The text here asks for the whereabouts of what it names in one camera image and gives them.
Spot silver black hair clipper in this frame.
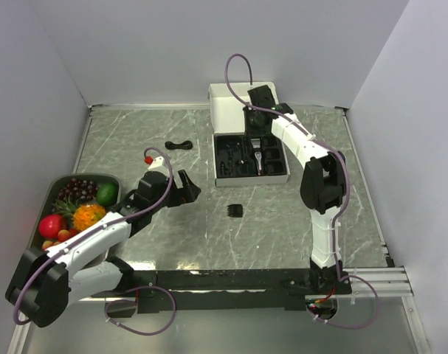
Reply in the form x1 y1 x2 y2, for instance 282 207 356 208
250 139 263 176

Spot black comb guard attachment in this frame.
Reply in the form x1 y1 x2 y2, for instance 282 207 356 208
227 204 244 218

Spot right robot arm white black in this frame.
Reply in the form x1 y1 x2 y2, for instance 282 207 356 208
246 85 348 294

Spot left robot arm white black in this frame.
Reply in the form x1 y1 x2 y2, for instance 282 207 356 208
5 170 201 327

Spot white cardboard clipper box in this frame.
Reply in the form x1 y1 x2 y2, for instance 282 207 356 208
208 83 290 187

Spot black plastic insert tray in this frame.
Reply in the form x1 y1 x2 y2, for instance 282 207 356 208
214 135 288 178

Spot grey fruit tray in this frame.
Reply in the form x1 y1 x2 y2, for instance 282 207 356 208
23 173 122 274

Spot green avocado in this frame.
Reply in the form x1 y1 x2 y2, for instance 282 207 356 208
96 183 118 207

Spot orange pineapple toy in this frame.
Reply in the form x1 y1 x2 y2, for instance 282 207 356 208
52 198 107 232

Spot dark red grape bunch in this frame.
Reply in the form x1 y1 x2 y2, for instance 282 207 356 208
57 178 99 201

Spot small red orange fruits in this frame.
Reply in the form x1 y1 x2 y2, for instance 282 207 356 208
41 229 79 251

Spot red apple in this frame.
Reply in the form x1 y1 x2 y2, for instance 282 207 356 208
38 214 68 239

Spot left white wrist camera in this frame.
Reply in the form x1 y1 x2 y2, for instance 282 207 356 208
144 156 168 173

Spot black coiled cable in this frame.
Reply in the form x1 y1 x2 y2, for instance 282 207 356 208
164 140 193 151

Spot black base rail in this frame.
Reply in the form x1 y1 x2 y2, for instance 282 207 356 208
101 268 352 313

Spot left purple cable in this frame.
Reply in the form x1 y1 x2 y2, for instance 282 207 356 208
11 147 178 336

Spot aluminium extrusion rail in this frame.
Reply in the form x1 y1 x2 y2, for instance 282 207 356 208
346 267 413 297

